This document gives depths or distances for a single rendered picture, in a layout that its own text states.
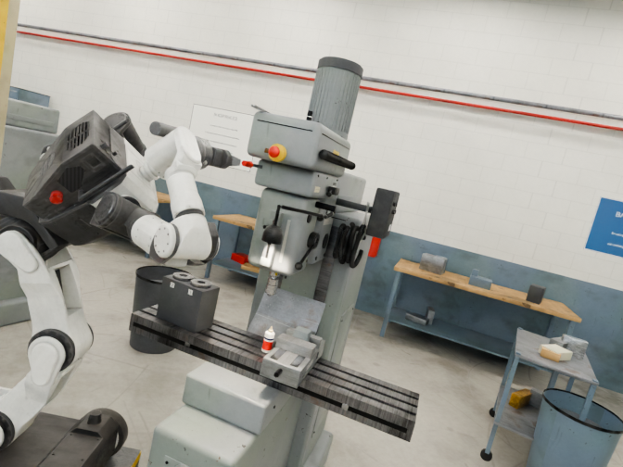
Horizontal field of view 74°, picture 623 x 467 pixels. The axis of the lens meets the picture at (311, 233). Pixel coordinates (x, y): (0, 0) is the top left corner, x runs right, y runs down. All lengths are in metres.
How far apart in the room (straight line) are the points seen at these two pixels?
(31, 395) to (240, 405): 0.67
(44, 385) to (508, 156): 5.32
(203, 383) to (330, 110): 1.20
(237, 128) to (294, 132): 5.18
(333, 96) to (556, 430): 2.51
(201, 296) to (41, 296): 0.58
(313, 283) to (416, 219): 3.84
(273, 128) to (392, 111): 4.53
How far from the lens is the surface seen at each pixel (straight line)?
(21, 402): 1.72
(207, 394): 1.71
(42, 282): 1.51
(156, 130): 1.12
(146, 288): 3.56
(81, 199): 1.30
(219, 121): 6.79
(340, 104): 1.84
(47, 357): 1.55
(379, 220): 1.78
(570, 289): 6.02
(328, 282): 2.04
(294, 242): 1.58
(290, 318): 2.08
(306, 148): 1.43
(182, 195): 1.00
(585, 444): 3.30
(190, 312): 1.85
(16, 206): 1.52
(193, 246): 0.97
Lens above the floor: 1.72
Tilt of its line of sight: 8 degrees down
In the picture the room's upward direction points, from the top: 13 degrees clockwise
